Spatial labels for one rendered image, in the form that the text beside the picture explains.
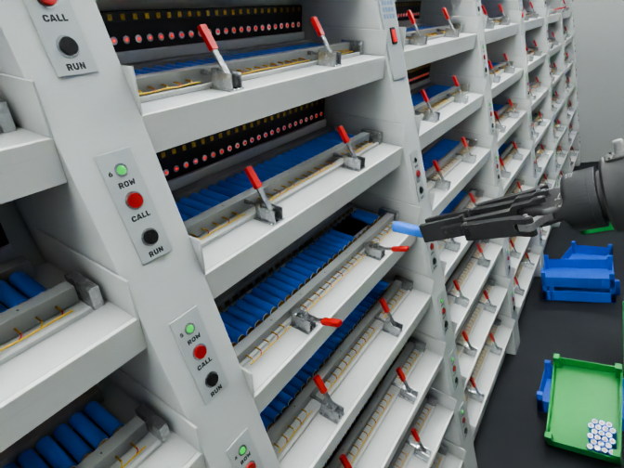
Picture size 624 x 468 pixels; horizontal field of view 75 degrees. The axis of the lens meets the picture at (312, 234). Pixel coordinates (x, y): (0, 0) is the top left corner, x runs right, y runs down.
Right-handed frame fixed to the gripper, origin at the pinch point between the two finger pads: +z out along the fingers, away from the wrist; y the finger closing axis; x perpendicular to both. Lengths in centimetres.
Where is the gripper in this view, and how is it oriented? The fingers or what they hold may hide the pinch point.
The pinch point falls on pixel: (446, 226)
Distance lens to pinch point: 66.1
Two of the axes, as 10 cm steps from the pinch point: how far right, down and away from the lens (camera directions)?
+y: -5.7, 4.2, -7.1
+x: 4.0, 8.9, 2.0
